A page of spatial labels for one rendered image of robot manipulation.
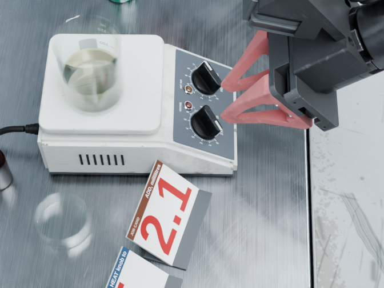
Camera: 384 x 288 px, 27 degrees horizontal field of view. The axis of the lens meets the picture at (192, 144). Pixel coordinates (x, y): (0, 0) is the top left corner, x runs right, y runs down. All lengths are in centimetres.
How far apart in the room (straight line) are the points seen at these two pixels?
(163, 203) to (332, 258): 18
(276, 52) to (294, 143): 21
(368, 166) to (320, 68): 24
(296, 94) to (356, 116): 26
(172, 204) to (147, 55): 15
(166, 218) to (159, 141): 8
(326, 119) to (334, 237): 18
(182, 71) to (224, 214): 16
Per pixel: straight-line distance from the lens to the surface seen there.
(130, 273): 77
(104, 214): 83
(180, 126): 81
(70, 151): 81
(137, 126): 78
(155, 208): 80
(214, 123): 81
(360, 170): 87
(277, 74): 68
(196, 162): 81
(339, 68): 65
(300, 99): 65
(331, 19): 63
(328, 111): 68
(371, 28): 65
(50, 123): 79
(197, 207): 82
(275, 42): 69
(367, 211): 85
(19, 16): 100
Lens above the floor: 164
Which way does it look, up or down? 58 degrees down
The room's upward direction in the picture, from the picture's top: straight up
